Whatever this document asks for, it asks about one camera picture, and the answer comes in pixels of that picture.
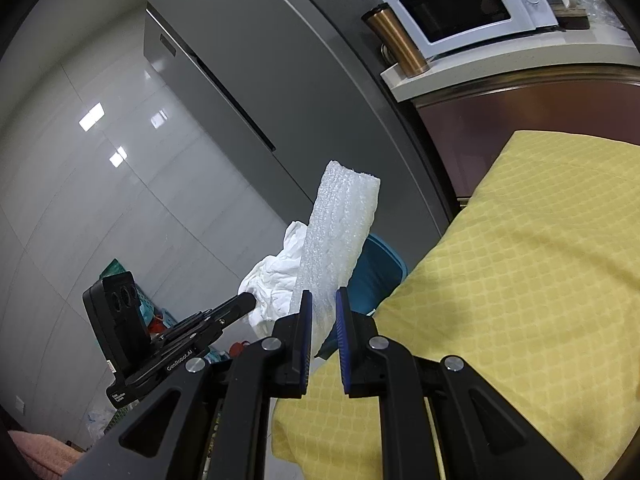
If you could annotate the kitchen counter with pink cabinets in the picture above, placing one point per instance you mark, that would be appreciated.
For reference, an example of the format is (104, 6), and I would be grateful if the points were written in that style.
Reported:
(525, 110)

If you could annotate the copper thermos flask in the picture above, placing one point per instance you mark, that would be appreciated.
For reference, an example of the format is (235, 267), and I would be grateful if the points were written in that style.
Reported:
(400, 42)

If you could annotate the white tissue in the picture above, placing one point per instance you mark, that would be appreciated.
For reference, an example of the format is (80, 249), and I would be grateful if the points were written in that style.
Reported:
(272, 280)

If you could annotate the clear plastic bag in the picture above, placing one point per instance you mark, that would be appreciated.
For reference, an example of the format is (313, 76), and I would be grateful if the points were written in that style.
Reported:
(597, 7)

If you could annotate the white microwave oven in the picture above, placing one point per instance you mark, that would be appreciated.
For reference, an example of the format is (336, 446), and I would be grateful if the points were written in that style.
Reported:
(522, 12)

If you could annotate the person's left forearm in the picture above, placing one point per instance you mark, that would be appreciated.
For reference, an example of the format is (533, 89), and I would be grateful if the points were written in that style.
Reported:
(45, 455)

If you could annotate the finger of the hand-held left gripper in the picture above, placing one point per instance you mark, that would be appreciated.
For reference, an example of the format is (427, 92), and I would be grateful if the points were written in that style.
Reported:
(232, 307)

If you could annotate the yellow patterned tablecloth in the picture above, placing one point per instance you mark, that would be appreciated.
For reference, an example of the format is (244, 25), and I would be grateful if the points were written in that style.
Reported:
(500, 285)

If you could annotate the grey refrigerator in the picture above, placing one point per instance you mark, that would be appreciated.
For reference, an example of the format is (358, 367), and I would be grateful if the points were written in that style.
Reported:
(280, 60)

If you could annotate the white bubble wrap sheet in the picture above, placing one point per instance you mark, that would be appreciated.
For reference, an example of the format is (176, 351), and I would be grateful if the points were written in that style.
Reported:
(335, 230)

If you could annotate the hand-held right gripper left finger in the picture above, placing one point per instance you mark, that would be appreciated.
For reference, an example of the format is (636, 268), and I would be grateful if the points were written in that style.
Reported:
(306, 330)

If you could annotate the blue plastic bin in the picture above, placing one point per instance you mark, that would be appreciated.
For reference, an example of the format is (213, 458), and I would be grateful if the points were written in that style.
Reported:
(375, 275)

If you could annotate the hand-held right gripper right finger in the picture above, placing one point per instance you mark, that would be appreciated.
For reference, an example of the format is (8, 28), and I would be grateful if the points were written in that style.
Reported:
(342, 340)

